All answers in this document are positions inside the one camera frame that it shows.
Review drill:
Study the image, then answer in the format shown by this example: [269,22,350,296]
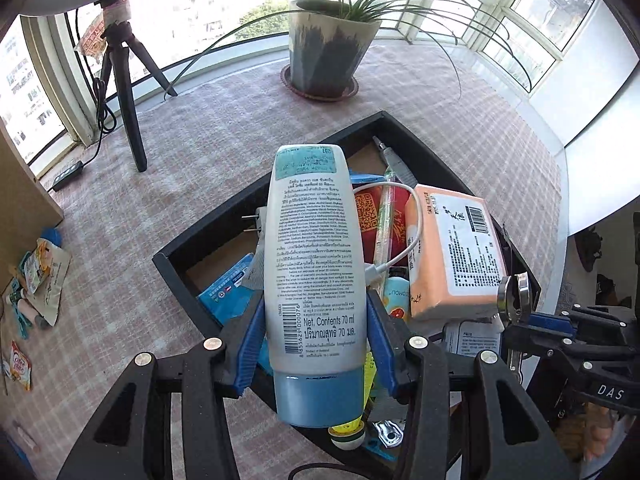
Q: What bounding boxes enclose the orange tissue pack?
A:
[405,184,506,322]

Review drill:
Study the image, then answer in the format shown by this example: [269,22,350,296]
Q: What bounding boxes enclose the red QR code pouch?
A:
[355,186,411,263]

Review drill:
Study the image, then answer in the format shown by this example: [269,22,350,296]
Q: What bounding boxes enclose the potted spider plant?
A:
[188,0,530,101]

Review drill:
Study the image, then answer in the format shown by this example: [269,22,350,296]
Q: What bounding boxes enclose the black tripod stand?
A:
[98,0,178,172]

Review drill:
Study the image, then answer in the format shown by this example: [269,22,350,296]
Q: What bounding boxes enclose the orange clear snack wrapper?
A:
[21,238,53,294]

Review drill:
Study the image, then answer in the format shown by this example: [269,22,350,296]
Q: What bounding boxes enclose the pink bottle grey cap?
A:
[16,299,50,330]

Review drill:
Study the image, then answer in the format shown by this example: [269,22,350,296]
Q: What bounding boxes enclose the white blue lotion tube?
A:
[264,144,367,428]

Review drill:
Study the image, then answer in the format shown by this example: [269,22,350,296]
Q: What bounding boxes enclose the large upright wooden board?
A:
[0,124,64,290]

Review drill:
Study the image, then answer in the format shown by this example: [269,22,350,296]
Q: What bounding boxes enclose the coffee mate sachet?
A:
[2,340,32,391]

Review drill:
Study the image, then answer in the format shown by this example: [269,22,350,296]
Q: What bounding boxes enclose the white USB cable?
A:
[351,180,426,288]

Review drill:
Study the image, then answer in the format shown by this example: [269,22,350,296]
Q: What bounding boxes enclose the metal eyelash curler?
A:
[497,272,532,384]

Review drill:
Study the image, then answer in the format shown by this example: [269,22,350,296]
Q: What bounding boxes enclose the teal plastic clothespin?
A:
[9,278,32,340]

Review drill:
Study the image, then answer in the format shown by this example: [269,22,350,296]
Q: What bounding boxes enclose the blue round lid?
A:
[41,228,62,247]

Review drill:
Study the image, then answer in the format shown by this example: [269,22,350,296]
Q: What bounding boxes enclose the yellow badminton shuttlecock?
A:
[328,351,376,451]

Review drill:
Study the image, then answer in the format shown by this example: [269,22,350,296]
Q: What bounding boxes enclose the white paper bag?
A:
[27,242,72,326]

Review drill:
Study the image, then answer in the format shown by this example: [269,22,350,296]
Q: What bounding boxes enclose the white egg-shaped charger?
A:
[242,206,267,238]

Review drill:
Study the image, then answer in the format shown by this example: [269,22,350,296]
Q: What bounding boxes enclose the person's right hand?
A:
[554,402,634,463]

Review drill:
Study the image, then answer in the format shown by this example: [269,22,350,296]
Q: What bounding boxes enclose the blue wet wipes pack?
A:
[198,252,258,326]

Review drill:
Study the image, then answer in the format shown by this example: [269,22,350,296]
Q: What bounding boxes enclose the black storage tray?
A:
[150,109,542,480]

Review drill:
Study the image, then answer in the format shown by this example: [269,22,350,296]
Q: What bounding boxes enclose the pink plaid tablecloth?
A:
[1,40,563,479]

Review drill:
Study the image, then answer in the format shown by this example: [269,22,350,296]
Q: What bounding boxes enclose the grey sachet black circle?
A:
[242,238,265,290]

